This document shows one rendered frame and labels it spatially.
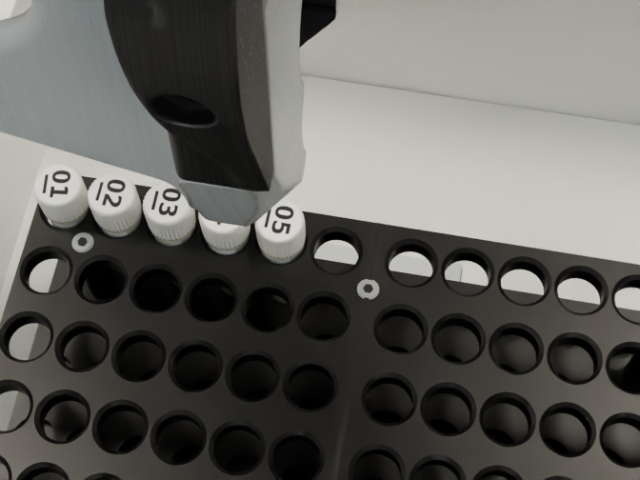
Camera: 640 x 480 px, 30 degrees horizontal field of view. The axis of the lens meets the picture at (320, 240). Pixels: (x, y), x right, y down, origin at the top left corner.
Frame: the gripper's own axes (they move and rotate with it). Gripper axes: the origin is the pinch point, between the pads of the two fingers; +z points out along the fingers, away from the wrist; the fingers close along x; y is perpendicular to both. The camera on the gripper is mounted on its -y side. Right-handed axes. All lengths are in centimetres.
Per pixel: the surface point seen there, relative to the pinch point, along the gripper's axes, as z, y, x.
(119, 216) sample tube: 6.3, 4.6, 0.4
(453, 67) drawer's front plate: 12.0, -3.0, -9.1
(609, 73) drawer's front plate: 11.1, -7.7, -9.1
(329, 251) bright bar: 12.5, -0.2, -2.3
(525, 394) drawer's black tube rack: 7.3, -5.9, 2.8
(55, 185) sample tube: 6.1, 6.3, -0.1
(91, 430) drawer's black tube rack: 7.3, 4.1, 5.5
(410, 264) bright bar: 12.5, -2.6, -2.3
